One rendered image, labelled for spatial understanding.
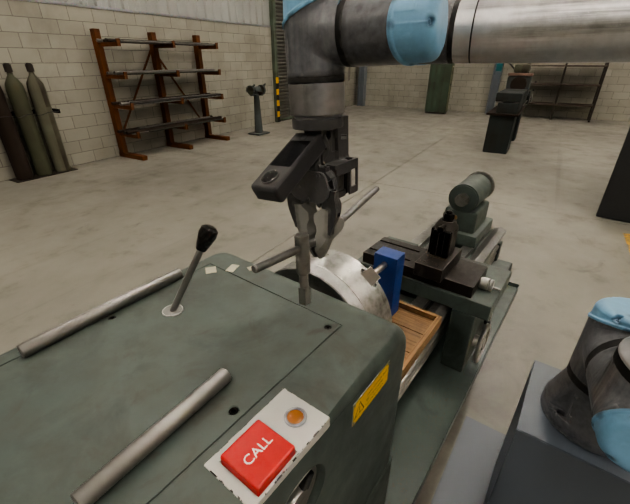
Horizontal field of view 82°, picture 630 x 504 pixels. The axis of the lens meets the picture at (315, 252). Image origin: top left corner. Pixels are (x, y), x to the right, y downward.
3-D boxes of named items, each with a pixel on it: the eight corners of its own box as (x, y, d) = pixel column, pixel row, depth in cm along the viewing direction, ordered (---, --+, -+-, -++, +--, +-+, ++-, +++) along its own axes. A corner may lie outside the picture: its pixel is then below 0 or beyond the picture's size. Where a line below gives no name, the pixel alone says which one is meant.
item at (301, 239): (306, 307, 57) (302, 237, 53) (295, 304, 58) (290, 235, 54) (314, 302, 58) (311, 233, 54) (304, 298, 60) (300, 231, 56)
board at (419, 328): (400, 381, 101) (402, 371, 99) (299, 329, 120) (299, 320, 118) (440, 325, 122) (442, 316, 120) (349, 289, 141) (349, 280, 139)
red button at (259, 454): (259, 501, 38) (257, 489, 37) (221, 466, 41) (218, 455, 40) (296, 456, 42) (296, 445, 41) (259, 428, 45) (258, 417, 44)
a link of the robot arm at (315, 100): (322, 84, 44) (272, 85, 48) (323, 124, 46) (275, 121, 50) (355, 80, 49) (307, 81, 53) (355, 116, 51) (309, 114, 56)
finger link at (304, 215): (333, 246, 62) (333, 194, 58) (312, 260, 58) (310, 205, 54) (319, 241, 64) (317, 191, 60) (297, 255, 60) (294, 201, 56)
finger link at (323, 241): (351, 250, 60) (350, 197, 56) (330, 265, 56) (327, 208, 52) (335, 246, 62) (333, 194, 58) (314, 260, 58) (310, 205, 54)
